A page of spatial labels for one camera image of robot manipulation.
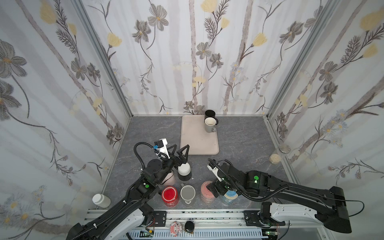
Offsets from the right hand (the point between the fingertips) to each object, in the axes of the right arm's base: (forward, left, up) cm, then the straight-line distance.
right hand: (210, 178), depth 71 cm
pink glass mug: (-6, +1, -6) cm, 8 cm away
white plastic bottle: (-9, +53, -10) cm, 55 cm away
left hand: (+14, +15, +10) cm, 22 cm away
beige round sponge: (+19, -44, -13) cm, 50 cm away
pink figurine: (-20, +15, -13) cm, 28 cm away
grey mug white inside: (+41, -3, -10) cm, 43 cm away
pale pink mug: (-3, +19, +3) cm, 20 cm away
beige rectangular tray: (+40, +9, -20) cm, 46 cm away
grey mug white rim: (-6, +11, -6) cm, 13 cm away
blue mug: (-7, -11, -6) cm, 14 cm away
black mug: (+53, -4, -10) cm, 54 cm away
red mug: (-7, +19, -9) cm, 22 cm away
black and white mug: (+6, +13, -8) cm, 17 cm away
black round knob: (-19, +9, -5) cm, 22 cm away
